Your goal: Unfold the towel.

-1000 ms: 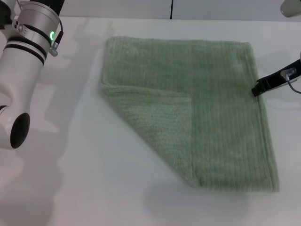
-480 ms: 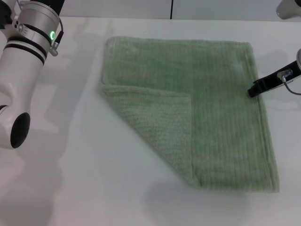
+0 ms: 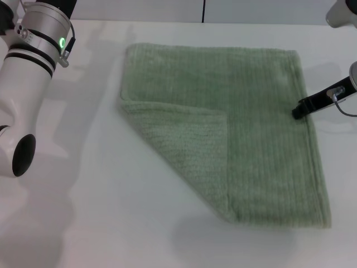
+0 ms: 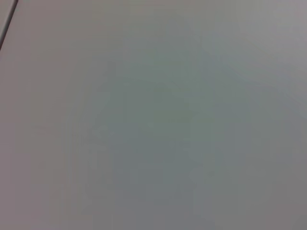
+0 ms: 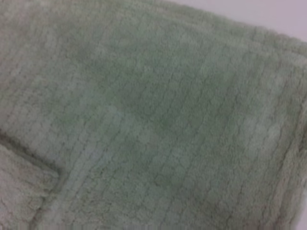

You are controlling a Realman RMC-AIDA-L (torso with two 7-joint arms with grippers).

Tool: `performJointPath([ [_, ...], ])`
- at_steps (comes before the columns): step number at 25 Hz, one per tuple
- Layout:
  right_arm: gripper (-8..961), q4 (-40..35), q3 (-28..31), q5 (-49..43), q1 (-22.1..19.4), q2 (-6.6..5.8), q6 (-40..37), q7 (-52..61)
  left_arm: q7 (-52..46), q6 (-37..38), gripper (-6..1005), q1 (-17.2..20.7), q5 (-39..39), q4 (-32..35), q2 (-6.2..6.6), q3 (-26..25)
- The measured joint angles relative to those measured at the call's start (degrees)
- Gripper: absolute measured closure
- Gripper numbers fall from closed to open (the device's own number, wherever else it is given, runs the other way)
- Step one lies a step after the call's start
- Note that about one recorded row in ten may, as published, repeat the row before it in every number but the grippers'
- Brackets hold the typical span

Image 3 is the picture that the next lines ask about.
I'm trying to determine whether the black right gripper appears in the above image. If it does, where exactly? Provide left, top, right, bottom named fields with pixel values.
left=291, top=75, right=357, bottom=121

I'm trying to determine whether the right wrist camera housing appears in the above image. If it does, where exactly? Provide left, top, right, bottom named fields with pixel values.
left=325, top=0, right=357, bottom=28

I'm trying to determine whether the left wrist camera housing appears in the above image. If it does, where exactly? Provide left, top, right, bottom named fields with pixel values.
left=0, top=0, right=22, bottom=37

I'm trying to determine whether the green ribbed towel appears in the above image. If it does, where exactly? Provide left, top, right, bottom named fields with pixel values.
left=116, top=41, right=333, bottom=229

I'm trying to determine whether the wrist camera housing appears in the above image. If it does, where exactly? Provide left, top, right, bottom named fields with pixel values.
left=325, top=0, right=357, bottom=28
left=0, top=0, right=22, bottom=37

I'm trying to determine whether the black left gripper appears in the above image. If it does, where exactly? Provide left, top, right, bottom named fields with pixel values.
left=38, top=0, right=79, bottom=22

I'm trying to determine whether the left arm cable with plug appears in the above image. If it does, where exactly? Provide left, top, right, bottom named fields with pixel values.
left=58, top=23, right=76, bottom=68

